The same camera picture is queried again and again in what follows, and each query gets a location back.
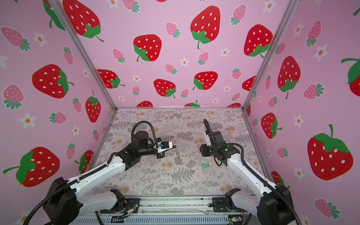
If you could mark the aluminium corner frame post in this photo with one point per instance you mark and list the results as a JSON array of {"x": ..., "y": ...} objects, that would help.
[
  {"x": 282, "y": 27},
  {"x": 60, "y": 12}
]

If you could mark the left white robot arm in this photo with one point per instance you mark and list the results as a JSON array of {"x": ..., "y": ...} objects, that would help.
[{"x": 68, "y": 199}]

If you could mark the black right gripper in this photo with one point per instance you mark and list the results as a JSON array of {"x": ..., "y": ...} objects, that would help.
[{"x": 203, "y": 149}]

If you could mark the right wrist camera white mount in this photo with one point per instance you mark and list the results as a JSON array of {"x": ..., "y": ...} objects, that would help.
[{"x": 208, "y": 140}]

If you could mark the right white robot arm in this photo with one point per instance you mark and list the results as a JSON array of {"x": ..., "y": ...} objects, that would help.
[{"x": 271, "y": 204}]

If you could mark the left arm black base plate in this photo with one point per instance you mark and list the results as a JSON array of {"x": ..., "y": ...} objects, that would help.
[{"x": 123, "y": 206}]

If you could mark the aluminium corner frame post left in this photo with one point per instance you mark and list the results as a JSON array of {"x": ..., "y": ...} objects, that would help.
[{"x": 60, "y": 12}]

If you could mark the aluminium corner frame post right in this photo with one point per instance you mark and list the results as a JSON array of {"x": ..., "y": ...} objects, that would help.
[{"x": 282, "y": 27}]

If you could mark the metal key holder plate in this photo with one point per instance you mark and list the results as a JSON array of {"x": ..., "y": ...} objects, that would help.
[{"x": 178, "y": 160}]

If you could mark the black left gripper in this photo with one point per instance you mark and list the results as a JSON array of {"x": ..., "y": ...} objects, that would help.
[{"x": 160, "y": 156}]

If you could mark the white perforated cable tray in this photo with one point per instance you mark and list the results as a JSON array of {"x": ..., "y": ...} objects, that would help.
[{"x": 169, "y": 220}]

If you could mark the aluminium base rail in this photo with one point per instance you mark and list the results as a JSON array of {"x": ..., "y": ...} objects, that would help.
[{"x": 166, "y": 204}]

